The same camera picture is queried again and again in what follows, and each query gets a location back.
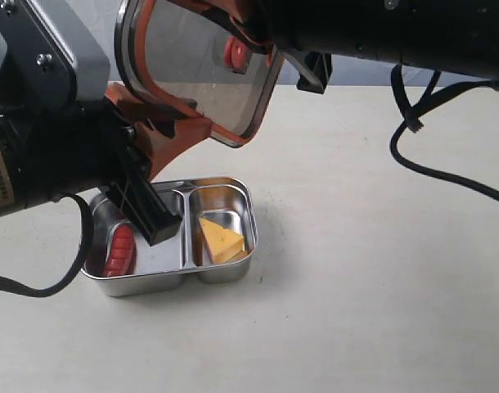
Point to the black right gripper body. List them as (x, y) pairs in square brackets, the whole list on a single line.
[(309, 33)]

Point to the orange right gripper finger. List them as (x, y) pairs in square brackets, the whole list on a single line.
[(247, 19)]

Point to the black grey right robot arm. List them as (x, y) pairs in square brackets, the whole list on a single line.
[(459, 37)]

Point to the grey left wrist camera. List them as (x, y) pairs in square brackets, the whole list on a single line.
[(51, 57)]

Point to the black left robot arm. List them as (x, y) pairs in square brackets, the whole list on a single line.
[(8, 202)]

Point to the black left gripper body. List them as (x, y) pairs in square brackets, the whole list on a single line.
[(58, 154)]

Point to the yellow toy cheese wedge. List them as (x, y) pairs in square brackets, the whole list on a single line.
[(223, 244)]

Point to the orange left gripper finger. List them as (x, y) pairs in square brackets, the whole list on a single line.
[(164, 141), (124, 107)]

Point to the transparent lid with orange valve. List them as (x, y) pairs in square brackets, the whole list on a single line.
[(176, 60)]

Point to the red toy sausage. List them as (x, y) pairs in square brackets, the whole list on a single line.
[(122, 253)]

